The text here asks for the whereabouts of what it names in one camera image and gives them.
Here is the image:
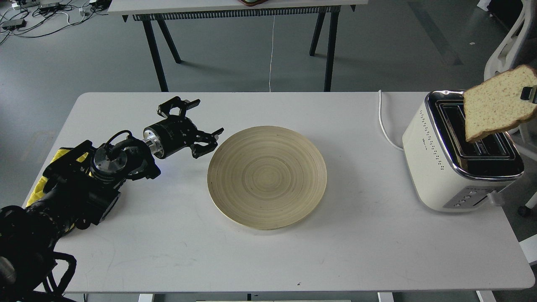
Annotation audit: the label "background table with black legs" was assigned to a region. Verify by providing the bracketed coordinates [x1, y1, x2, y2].
[107, 0, 368, 92]

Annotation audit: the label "white toaster power cable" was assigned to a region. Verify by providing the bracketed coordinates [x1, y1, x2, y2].
[378, 90, 404, 151]

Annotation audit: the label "white hanging cable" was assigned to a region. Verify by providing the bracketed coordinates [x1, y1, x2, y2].
[269, 15, 276, 92]

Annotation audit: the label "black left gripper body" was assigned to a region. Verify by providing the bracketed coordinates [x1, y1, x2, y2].
[143, 116, 198, 159]

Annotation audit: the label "cables and adapters on floor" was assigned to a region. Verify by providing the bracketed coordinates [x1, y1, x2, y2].
[0, 0, 113, 42]

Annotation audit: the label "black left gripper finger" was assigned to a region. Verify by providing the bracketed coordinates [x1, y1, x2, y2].
[157, 97, 200, 119]
[189, 128, 224, 159]

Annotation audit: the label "slice of bread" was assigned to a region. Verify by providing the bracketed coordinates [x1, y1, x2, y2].
[463, 65, 537, 143]

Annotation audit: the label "white office chair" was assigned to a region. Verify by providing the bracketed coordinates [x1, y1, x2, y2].
[483, 0, 537, 217]

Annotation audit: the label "yellow oven mitt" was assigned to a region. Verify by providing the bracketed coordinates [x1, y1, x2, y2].
[24, 147, 89, 208]

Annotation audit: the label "round bamboo plate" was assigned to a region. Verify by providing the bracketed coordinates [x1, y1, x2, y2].
[207, 125, 328, 231]

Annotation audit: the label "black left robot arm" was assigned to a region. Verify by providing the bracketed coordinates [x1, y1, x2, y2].
[0, 97, 224, 302]

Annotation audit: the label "cream white toaster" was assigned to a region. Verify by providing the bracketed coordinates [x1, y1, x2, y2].
[402, 90, 525, 213]

